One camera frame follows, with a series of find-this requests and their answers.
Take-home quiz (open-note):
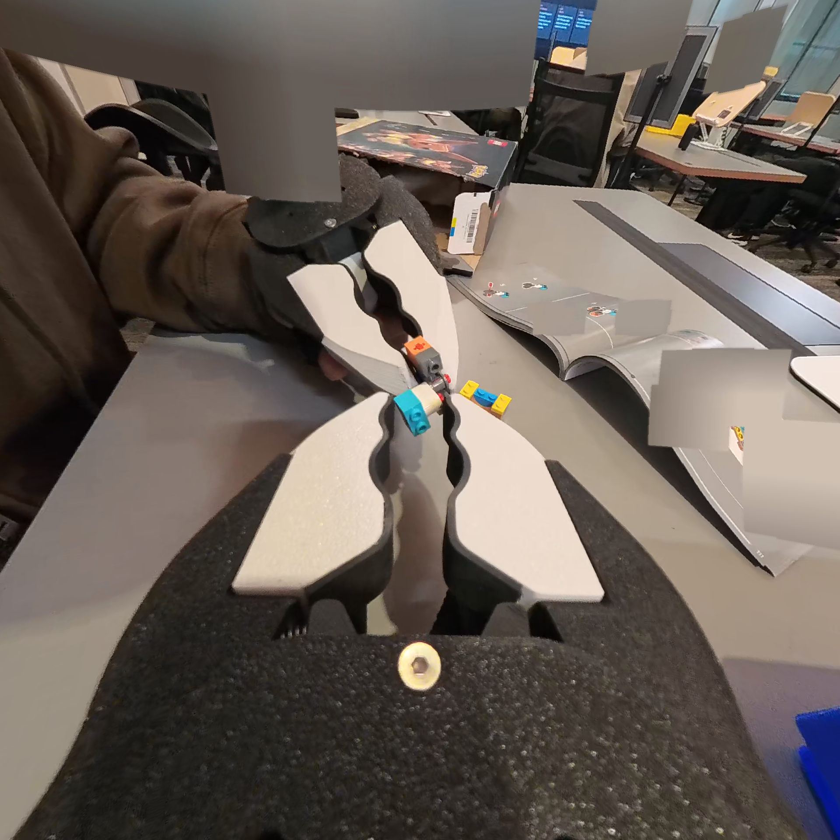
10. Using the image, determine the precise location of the blue plastic bin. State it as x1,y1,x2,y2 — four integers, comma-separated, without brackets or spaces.
794,707,840,837

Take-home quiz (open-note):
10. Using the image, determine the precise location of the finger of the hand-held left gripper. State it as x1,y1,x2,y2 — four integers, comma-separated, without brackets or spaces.
363,218,459,388
286,261,429,399

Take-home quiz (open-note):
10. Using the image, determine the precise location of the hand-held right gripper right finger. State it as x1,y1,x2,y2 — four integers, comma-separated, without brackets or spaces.
441,392,606,605

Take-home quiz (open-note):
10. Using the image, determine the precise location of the yellow blue brown brick assembly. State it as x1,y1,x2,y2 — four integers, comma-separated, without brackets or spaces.
458,379,514,419

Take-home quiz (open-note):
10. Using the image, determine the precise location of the person's left forearm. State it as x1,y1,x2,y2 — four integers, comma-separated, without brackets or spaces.
85,128,263,332

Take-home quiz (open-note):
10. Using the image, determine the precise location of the person's brown hoodie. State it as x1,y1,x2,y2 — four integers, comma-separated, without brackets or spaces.
0,49,139,565

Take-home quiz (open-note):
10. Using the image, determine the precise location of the teal grey orange brick assembly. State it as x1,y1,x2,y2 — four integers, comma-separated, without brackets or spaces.
392,336,454,439

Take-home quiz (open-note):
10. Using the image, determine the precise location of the wooden laptop stand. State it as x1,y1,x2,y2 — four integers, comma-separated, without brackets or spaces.
691,80,769,144

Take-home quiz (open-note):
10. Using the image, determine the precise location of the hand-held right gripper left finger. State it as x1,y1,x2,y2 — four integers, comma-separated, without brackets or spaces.
230,391,396,598

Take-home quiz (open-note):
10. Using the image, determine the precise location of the grey instruction booklet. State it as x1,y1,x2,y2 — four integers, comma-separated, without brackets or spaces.
448,262,815,578

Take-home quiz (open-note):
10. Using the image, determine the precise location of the grey monitor on arm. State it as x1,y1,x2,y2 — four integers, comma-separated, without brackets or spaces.
623,26,718,130

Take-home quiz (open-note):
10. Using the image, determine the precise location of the dark printed toy box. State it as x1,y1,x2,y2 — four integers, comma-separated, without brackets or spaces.
335,117,519,258

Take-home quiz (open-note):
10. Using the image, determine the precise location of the black mesh office chair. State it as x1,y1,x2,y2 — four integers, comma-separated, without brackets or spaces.
517,60,626,190

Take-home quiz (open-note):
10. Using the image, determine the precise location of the large display screen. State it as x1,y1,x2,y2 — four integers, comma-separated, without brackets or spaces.
535,0,598,61

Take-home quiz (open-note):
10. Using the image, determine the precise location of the brown-edged office desk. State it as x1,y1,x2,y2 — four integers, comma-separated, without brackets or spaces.
631,128,808,212

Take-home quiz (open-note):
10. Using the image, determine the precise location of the dark grey desk cable cover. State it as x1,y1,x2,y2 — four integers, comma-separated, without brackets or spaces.
572,199,840,349

